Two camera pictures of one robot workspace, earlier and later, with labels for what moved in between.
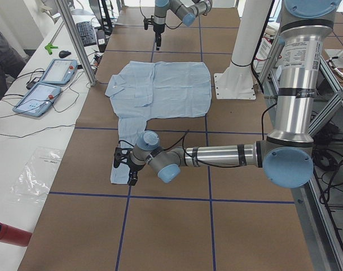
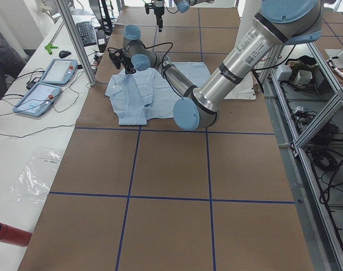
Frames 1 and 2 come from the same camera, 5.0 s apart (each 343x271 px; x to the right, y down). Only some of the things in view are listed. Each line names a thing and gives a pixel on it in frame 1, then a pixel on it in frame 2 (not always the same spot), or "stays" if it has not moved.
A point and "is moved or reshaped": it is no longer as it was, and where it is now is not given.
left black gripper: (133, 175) → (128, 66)
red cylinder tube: (8, 234) stays
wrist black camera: (121, 154) → (116, 56)
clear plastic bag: (31, 183) stays
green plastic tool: (49, 47) stays
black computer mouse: (64, 53) stays
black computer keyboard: (87, 33) stays
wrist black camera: (147, 21) → (148, 6)
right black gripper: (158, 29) → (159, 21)
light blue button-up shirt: (157, 90) is moved or reshaped
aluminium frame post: (65, 15) stays
